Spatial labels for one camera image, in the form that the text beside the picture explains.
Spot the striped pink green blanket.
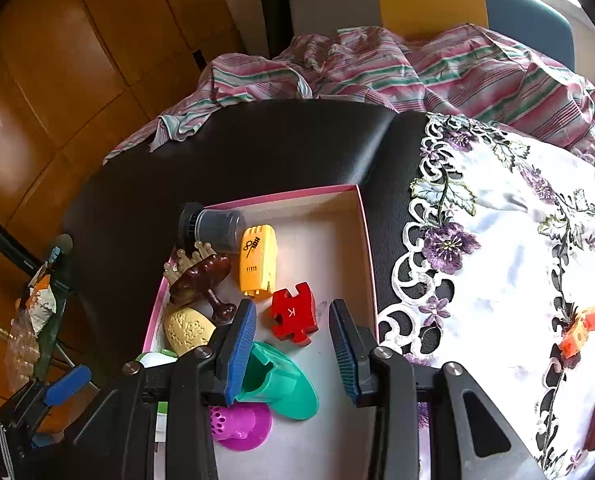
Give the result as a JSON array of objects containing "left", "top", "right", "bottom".
[{"left": 102, "top": 24, "right": 595, "bottom": 186}]

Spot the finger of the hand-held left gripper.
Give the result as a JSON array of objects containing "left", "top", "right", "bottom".
[{"left": 8, "top": 365, "right": 93, "bottom": 423}]

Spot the pink-edged cardboard box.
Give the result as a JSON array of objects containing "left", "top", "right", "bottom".
[{"left": 142, "top": 185, "right": 431, "bottom": 480}]

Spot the purple funnel-shaped toy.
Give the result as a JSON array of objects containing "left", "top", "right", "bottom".
[{"left": 209, "top": 402, "right": 273, "bottom": 452}]

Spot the brown mushroom-shaped stamp toy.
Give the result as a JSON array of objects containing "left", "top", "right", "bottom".
[{"left": 162, "top": 241, "right": 237, "bottom": 326}]

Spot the orange snack packet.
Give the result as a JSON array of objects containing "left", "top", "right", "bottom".
[{"left": 16, "top": 247, "right": 74, "bottom": 336}]

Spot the yellow cushion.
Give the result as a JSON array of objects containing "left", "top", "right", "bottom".
[{"left": 376, "top": 0, "right": 489, "bottom": 41}]

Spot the white embroidered floral tablecloth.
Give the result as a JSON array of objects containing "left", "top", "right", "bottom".
[{"left": 376, "top": 112, "right": 595, "bottom": 480}]

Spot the yellow perforated egg-shaped toy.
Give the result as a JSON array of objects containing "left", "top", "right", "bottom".
[{"left": 164, "top": 306, "right": 217, "bottom": 356}]

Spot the grey canister with black lid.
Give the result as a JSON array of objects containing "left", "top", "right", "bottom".
[{"left": 178, "top": 202, "right": 247, "bottom": 253}]

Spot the orange dotted block toy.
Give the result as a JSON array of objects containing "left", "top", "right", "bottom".
[{"left": 557, "top": 302, "right": 595, "bottom": 360}]

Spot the yellow plastic toy block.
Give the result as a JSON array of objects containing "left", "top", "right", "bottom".
[{"left": 238, "top": 226, "right": 278, "bottom": 300}]

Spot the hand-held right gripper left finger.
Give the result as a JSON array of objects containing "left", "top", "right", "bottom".
[{"left": 65, "top": 299, "right": 258, "bottom": 480}]

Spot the green funnel-shaped toy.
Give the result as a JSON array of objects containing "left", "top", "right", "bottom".
[{"left": 235, "top": 341, "right": 319, "bottom": 421}]

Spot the grey cushion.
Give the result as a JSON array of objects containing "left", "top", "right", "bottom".
[{"left": 288, "top": 0, "right": 383, "bottom": 38}]

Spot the blue cushion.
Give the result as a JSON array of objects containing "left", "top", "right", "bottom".
[{"left": 482, "top": 0, "right": 577, "bottom": 71}]

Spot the clear plastic bottle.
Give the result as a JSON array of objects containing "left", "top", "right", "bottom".
[{"left": 5, "top": 305, "right": 44, "bottom": 392}]

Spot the green and white toy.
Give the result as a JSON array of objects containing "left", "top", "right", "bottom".
[{"left": 135, "top": 350, "right": 179, "bottom": 441}]

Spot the black leather sofa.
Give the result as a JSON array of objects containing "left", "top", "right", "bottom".
[{"left": 60, "top": 99, "right": 428, "bottom": 376}]

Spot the red puzzle piece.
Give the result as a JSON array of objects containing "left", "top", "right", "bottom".
[{"left": 270, "top": 281, "right": 319, "bottom": 347}]

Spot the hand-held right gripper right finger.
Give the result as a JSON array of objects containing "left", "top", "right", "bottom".
[{"left": 328, "top": 299, "right": 545, "bottom": 480}]

